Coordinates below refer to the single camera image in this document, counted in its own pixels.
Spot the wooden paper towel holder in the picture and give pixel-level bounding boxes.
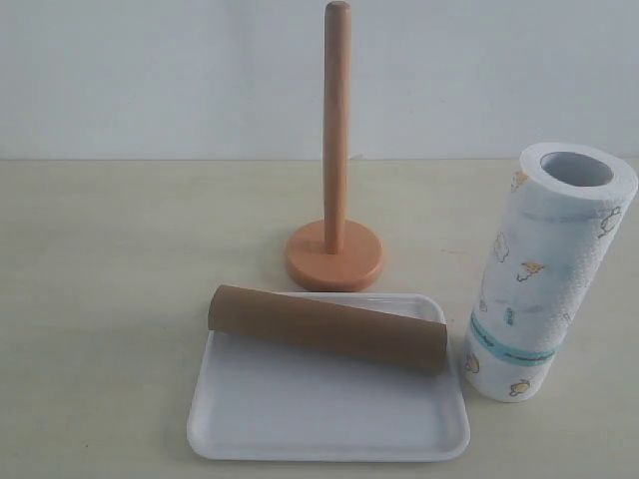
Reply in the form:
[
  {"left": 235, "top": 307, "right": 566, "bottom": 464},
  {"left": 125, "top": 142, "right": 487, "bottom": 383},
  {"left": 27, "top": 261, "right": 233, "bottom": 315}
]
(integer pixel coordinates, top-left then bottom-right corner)
[{"left": 286, "top": 1, "right": 383, "bottom": 292}]

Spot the white plastic tray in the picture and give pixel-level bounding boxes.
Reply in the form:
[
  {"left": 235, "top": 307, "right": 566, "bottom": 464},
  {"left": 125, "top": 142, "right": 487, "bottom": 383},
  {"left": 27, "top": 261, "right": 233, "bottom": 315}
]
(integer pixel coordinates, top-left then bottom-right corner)
[{"left": 187, "top": 292, "right": 470, "bottom": 462}]

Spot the printed paper towel roll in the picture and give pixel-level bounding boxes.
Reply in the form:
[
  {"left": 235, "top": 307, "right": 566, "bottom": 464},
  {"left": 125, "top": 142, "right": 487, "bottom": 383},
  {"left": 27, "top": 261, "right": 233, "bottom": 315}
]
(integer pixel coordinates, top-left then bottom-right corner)
[{"left": 462, "top": 143, "right": 638, "bottom": 402}]

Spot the brown cardboard tube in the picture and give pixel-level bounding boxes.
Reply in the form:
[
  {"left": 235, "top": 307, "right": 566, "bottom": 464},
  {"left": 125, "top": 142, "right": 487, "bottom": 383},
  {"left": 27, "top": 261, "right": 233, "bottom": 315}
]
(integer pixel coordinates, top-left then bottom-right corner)
[{"left": 208, "top": 285, "right": 447, "bottom": 374}]

